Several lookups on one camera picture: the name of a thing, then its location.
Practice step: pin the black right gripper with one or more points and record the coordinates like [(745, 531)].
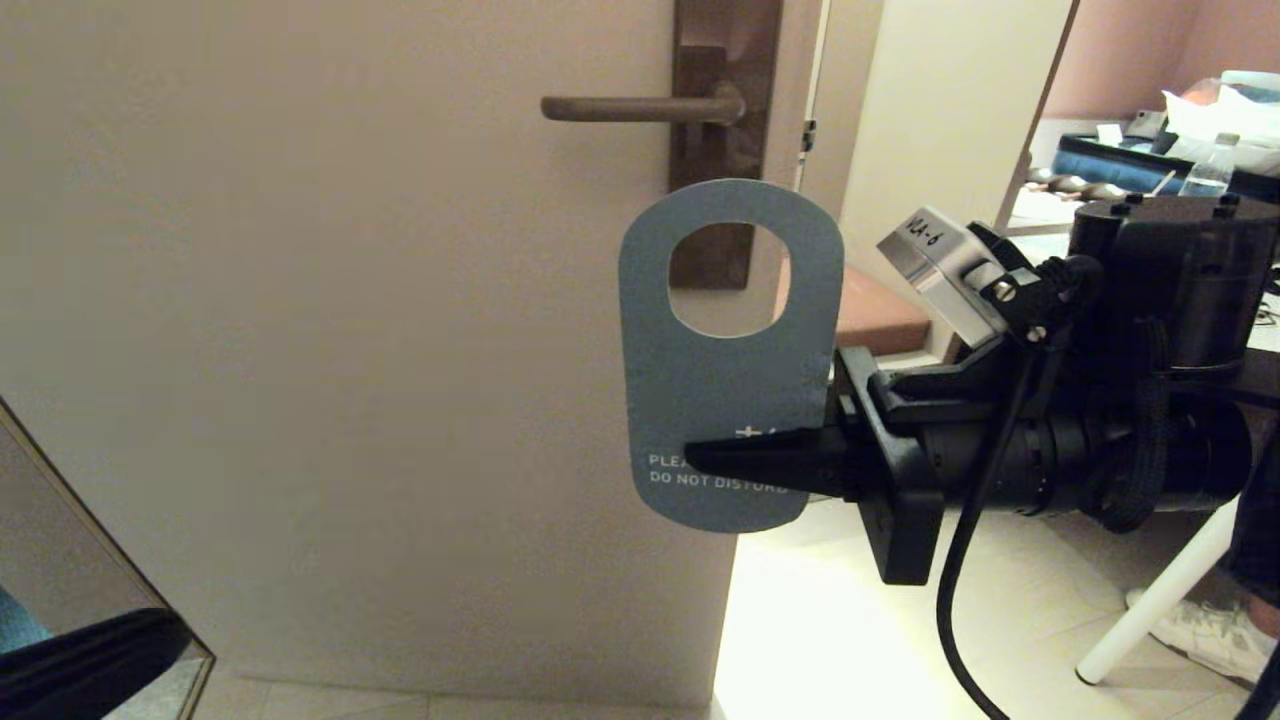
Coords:
[(900, 470)]

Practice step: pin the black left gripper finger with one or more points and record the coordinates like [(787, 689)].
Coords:
[(80, 670)]

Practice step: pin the blue do-not-disturb door sign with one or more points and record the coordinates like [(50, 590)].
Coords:
[(720, 380)]

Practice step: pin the beige room door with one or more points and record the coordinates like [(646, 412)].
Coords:
[(300, 400)]

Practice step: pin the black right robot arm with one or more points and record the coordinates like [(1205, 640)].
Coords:
[(1190, 300)]

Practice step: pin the brown door lock plate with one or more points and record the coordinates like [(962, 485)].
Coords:
[(725, 40)]

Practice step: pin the brown bench cushion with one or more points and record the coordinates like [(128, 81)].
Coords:
[(880, 315)]

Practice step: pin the cream wardrobe bench unit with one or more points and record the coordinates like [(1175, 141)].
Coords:
[(940, 120)]

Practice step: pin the white table with round legs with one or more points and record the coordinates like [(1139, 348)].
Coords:
[(1150, 610)]

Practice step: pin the dark blue tray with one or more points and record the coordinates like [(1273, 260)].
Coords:
[(1110, 165)]

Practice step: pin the small white card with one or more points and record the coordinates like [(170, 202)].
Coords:
[(1108, 135)]

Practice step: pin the white sneaker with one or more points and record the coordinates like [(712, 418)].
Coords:
[(1210, 640)]

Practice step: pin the person leg in dark trousers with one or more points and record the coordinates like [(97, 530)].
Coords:
[(1260, 560)]

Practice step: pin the clear plastic water bottle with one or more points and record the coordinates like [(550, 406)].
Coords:
[(1210, 170)]

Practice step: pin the white plastic bag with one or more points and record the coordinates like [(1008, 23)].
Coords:
[(1220, 110)]

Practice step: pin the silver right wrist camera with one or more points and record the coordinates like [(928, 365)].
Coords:
[(950, 265)]

